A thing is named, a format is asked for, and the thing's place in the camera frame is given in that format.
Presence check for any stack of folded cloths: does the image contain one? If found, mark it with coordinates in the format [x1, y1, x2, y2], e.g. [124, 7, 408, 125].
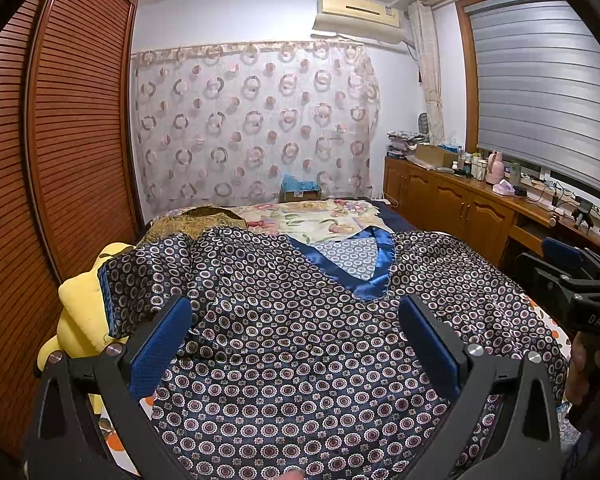
[387, 130, 429, 159]

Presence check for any grey window blind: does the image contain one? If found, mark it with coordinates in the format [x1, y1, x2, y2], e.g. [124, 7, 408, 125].
[465, 0, 600, 193]

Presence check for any brown louvered wardrobe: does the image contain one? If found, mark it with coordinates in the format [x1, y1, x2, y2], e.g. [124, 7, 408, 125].
[0, 0, 142, 456]

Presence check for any pink kettle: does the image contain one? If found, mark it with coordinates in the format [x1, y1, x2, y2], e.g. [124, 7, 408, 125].
[486, 151, 505, 185]

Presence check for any pink tissue pack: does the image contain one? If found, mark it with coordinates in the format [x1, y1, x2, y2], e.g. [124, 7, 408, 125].
[492, 179, 515, 196]

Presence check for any cardboard box on cabinet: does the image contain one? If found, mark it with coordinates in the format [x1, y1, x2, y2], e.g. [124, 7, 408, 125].
[415, 144, 457, 168]

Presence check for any wooden sideboard cabinet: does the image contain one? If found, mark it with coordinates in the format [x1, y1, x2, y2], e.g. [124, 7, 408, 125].
[384, 157, 600, 266]

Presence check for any navy blue blanket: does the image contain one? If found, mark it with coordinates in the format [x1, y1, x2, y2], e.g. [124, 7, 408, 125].
[370, 200, 415, 233]

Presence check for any orange fruit print sheet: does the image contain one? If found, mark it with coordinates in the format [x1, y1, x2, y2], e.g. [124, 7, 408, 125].
[95, 288, 581, 476]

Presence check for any gold embroidered bolster pillow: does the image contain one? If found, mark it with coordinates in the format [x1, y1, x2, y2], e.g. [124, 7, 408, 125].
[140, 206, 248, 245]

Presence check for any floral quilt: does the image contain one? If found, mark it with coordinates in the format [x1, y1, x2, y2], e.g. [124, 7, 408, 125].
[151, 198, 392, 245]

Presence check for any circle pattern sheer curtain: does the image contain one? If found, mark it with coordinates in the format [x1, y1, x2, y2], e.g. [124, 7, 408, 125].
[130, 41, 380, 218]

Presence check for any blue item box behind bed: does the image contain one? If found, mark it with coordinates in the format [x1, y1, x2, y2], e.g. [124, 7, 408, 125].
[279, 174, 322, 203]

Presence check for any beige wall air conditioner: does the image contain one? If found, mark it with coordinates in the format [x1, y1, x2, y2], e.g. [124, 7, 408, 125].
[313, 0, 407, 44]

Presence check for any yellow plush toy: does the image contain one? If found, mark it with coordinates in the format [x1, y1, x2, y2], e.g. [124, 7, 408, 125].
[35, 242, 135, 416]

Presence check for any person's right hand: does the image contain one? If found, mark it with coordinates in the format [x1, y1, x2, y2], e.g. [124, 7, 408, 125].
[565, 333, 600, 405]

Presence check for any navy patterned satin garment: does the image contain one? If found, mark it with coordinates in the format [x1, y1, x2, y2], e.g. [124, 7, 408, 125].
[98, 228, 568, 479]

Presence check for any cream tied side curtain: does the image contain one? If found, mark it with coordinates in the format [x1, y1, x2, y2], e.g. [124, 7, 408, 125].
[407, 0, 445, 145]

